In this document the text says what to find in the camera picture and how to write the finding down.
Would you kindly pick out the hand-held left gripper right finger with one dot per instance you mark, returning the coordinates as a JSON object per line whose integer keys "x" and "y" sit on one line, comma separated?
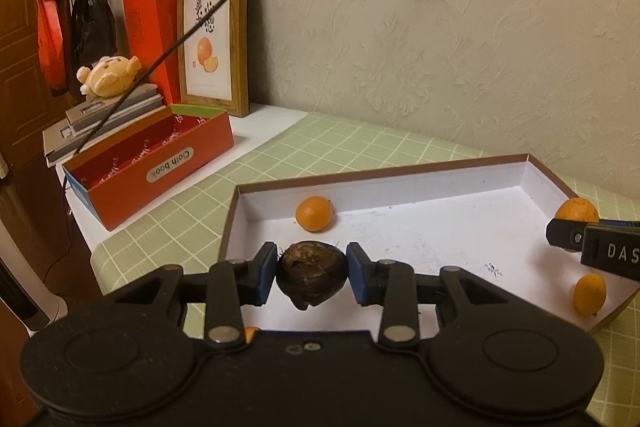
{"x": 357, "y": 274}

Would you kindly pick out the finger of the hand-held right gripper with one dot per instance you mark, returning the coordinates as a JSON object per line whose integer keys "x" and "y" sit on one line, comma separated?
{"x": 565, "y": 234}

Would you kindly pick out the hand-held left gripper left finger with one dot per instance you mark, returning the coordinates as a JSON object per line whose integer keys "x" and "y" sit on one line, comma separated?
{"x": 265, "y": 274}

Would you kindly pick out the orange kumquat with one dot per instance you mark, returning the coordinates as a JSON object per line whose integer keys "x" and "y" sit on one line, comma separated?
{"x": 590, "y": 293}
{"x": 314, "y": 213}
{"x": 577, "y": 209}

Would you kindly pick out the dark brown water chestnut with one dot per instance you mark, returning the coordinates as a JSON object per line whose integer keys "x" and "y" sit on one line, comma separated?
{"x": 310, "y": 272}

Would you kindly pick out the brown box with white inside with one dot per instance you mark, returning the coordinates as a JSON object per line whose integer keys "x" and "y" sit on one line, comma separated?
{"x": 425, "y": 217}

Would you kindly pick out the green checked tablecloth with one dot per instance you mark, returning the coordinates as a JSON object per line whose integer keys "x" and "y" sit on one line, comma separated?
{"x": 310, "y": 147}

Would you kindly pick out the red open cardboard box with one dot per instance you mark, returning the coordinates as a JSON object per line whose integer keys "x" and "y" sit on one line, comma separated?
{"x": 150, "y": 187}

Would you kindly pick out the small grey book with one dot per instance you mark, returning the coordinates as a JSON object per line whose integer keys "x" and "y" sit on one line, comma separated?
{"x": 100, "y": 107}

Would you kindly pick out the stack of grey books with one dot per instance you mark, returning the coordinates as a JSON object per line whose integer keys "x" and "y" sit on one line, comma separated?
{"x": 65, "y": 142}

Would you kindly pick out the white tower heater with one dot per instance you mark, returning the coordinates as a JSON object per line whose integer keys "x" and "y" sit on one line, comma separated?
{"x": 20, "y": 292}

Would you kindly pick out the yellow plush toy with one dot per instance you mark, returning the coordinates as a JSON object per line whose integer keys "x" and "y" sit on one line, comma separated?
{"x": 107, "y": 77}

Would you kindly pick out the red paper envelope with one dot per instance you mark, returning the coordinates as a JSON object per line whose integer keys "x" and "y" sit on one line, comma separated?
{"x": 152, "y": 22}

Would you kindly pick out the black bag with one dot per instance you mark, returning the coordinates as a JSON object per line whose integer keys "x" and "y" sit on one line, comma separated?
{"x": 92, "y": 27}

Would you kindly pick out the red bag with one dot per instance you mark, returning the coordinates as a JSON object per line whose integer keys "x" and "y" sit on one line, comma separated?
{"x": 52, "y": 37}

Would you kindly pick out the brown wooden door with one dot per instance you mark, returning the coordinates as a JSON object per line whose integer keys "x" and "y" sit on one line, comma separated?
{"x": 20, "y": 57}

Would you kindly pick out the wooden picture frame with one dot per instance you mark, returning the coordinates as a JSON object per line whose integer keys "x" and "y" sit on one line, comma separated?
{"x": 215, "y": 32}

